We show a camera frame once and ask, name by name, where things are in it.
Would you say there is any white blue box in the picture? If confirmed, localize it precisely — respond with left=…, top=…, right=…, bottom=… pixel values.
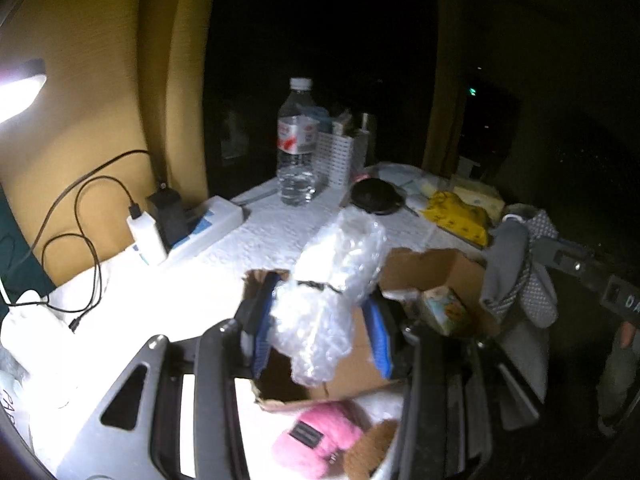
left=168, top=196, right=244, bottom=261

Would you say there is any white towel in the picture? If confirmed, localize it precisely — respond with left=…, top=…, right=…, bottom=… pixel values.
left=350, top=382, right=405, bottom=430

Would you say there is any white lace tablecloth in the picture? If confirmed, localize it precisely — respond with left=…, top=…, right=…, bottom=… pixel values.
left=0, top=161, right=551, bottom=480

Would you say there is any black charger block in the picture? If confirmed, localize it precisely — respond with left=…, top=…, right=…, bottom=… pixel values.
left=146, top=186, right=190, bottom=250

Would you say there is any yellow tissue pack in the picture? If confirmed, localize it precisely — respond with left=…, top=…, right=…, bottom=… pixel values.
left=422, top=191, right=490, bottom=248

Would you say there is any pink fluffy pouch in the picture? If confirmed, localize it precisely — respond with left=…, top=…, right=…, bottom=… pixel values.
left=273, top=402, right=363, bottom=479

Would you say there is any grey cloth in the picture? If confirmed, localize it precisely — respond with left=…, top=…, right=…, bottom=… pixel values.
left=480, top=209, right=558, bottom=328

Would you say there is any white power bank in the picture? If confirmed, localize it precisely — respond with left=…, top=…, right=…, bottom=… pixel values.
left=127, top=211, right=167, bottom=266

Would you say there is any pale tissue box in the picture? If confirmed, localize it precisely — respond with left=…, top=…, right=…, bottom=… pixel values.
left=450, top=174, right=504, bottom=223

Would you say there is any clear water bottle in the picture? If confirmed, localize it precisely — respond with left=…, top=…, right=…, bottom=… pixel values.
left=277, top=77, right=319, bottom=206

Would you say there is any brown cardboard box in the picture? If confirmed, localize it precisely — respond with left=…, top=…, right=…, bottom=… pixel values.
left=252, top=247, right=500, bottom=412

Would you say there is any small colourful box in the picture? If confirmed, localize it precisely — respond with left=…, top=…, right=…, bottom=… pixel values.
left=418, top=286, right=471, bottom=336

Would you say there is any brown fluffy pouch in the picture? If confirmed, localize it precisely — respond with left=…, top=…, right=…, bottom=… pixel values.
left=343, top=419, right=398, bottom=480

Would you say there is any bubble wrap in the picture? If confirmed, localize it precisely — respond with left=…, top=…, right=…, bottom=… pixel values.
left=268, top=206, right=388, bottom=388

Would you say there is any desk lamp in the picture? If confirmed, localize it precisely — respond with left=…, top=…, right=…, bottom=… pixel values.
left=0, top=58, right=47, bottom=124

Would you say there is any white perforated basket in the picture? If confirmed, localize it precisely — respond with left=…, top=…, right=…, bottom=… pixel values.
left=314, top=132, right=369, bottom=188

